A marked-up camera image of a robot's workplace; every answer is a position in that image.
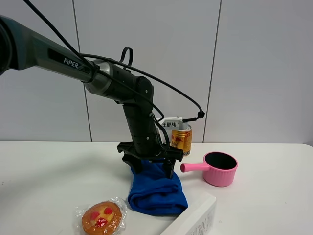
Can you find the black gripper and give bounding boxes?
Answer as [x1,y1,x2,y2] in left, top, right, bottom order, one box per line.
[117,134,183,179]

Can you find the blue cloth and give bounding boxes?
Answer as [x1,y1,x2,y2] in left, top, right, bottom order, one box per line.
[128,160,188,216]

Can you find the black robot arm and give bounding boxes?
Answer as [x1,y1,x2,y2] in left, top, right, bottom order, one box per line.
[0,16,183,178]

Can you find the gold energy drink can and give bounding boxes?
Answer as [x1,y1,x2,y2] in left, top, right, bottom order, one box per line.
[171,125,192,156]

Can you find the wrapped fruit tart pastry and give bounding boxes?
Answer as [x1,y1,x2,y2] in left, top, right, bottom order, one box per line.
[73,197,127,235]

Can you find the white cardboard box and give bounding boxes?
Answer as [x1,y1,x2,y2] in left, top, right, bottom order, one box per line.
[161,192,217,235]

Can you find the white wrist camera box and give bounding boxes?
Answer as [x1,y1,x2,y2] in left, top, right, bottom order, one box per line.
[159,117,184,135]

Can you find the pink saucepan with handle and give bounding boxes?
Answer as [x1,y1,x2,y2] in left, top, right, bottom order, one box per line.
[180,152,239,187]

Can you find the black cable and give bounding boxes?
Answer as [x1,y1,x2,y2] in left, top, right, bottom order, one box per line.
[23,0,205,145]

